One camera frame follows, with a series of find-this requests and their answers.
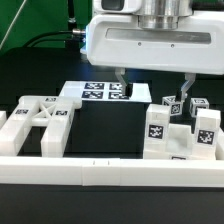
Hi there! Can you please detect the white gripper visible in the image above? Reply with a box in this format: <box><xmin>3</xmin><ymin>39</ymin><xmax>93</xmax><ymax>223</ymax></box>
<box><xmin>82</xmin><ymin>0</ymin><xmax>224</xmax><ymax>102</ymax></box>

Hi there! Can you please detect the white chair seat part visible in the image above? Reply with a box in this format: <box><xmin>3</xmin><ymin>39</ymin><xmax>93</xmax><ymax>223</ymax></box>
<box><xmin>143</xmin><ymin>124</ymin><xmax>224</xmax><ymax>161</ymax></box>

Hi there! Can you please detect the white chair back frame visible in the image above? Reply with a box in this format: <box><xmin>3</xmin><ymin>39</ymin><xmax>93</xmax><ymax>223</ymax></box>
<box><xmin>0</xmin><ymin>96</ymin><xmax>82</xmax><ymax>158</ymax></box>

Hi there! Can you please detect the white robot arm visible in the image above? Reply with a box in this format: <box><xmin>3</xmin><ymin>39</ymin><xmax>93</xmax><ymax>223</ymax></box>
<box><xmin>82</xmin><ymin>0</ymin><xmax>224</xmax><ymax>96</ymax></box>

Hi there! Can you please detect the white left fence bar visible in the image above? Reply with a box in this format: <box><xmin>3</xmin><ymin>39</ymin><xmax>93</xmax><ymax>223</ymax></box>
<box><xmin>0</xmin><ymin>111</ymin><xmax>7</xmax><ymax>129</ymax></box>

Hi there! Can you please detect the white fence bar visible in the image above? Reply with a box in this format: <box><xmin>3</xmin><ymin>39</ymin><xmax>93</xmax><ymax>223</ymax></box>
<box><xmin>0</xmin><ymin>156</ymin><xmax>224</xmax><ymax>188</ymax></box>
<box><xmin>0</xmin><ymin>111</ymin><xmax>7</xmax><ymax>129</ymax></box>

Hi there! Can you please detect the white front fence bar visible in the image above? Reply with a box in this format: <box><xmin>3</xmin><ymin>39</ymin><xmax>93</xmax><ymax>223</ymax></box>
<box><xmin>0</xmin><ymin>156</ymin><xmax>224</xmax><ymax>188</ymax></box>

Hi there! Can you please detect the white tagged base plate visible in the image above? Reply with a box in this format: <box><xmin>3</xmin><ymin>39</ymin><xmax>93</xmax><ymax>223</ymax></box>
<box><xmin>60</xmin><ymin>81</ymin><xmax>152</xmax><ymax>103</ymax></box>

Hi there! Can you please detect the black cable with connector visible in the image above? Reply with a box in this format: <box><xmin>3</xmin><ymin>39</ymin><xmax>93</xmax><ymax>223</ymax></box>
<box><xmin>22</xmin><ymin>29</ymin><xmax>87</xmax><ymax>48</ymax></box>

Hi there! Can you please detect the black vertical post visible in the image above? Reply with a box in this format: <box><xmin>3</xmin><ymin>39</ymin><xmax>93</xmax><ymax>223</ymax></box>
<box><xmin>67</xmin><ymin>0</ymin><xmax>76</xmax><ymax>23</ymax></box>

